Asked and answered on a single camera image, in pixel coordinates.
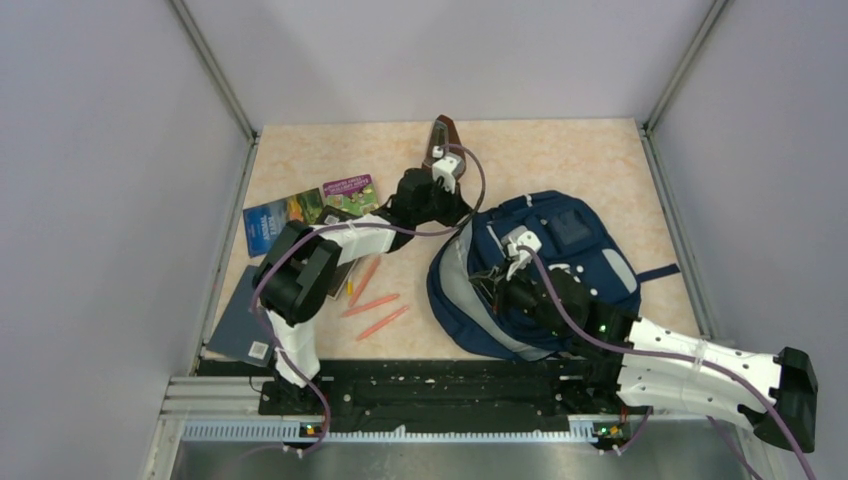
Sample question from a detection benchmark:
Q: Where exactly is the blue Animal Farm book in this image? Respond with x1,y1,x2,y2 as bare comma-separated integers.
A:
242,188,324,258

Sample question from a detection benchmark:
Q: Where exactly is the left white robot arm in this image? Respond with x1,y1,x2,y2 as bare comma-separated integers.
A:
250,168,480,414

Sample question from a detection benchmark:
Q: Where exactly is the purple green picture book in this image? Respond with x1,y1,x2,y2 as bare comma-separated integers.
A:
321,174,380,216

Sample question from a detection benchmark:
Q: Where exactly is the dark brown paperback book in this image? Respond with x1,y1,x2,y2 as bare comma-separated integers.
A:
317,205,359,300

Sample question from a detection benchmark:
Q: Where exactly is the navy blue backpack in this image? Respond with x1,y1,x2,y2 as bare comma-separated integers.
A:
426,190,680,361

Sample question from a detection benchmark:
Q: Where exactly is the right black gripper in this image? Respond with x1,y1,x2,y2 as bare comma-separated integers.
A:
469,256,569,338

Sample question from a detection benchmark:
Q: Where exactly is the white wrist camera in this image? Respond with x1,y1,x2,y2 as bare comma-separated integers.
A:
430,146,466,194
501,226,542,279

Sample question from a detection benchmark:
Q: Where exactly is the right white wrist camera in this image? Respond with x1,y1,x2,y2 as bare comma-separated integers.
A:
501,226,542,279

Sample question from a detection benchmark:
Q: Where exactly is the middle orange pen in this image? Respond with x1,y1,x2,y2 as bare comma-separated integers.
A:
341,293,400,318

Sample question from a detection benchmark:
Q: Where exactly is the dark blue notebook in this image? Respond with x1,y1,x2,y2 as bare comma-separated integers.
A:
206,265,272,367

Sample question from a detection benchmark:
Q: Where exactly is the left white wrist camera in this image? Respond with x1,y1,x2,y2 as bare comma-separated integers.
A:
430,146,466,194

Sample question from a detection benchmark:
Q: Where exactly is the brown wooden metronome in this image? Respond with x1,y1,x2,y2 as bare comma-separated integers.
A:
421,115,466,169

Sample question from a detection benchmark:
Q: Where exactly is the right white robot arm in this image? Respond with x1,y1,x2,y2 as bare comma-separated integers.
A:
470,268,819,453

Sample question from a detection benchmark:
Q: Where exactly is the aluminium frame rail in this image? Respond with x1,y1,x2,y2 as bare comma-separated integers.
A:
141,374,788,479

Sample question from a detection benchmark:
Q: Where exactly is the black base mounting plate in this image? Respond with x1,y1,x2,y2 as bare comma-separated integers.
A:
258,359,629,434

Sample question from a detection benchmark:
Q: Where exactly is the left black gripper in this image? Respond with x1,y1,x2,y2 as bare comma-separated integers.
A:
411,175,469,227

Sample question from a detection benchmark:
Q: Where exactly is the lower orange pen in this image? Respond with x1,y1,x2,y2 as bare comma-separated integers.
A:
356,305,410,341

